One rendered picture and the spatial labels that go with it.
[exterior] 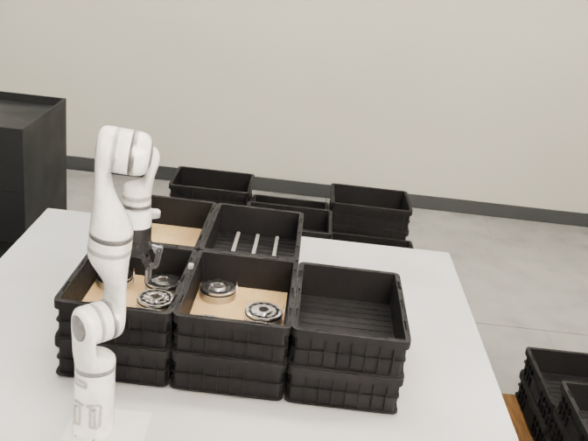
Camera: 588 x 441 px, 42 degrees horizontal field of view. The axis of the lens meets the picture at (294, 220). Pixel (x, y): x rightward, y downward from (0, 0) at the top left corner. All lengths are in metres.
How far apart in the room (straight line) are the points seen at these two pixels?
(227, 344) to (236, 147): 3.57
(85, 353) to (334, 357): 0.62
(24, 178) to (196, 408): 1.83
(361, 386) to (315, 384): 0.12
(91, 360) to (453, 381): 1.03
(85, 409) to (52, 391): 0.24
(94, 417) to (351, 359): 0.63
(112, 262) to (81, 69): 3.95
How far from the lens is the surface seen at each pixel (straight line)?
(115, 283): 1.69
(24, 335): 2.30
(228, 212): 2.63
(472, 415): 2.13
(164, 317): 1.93
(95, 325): 1.72
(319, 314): 2.19
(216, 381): 2.00
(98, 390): 1.81
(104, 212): 1.58
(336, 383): 1.99
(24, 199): 3.59
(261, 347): 1.94
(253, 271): 2.26
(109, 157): 1.52
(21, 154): 3.51
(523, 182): 5.65
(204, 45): 5.29
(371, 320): 2.20
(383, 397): 2.01
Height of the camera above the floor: 1.88
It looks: 22 degrees down
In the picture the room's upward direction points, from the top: 6 degrees clockwise
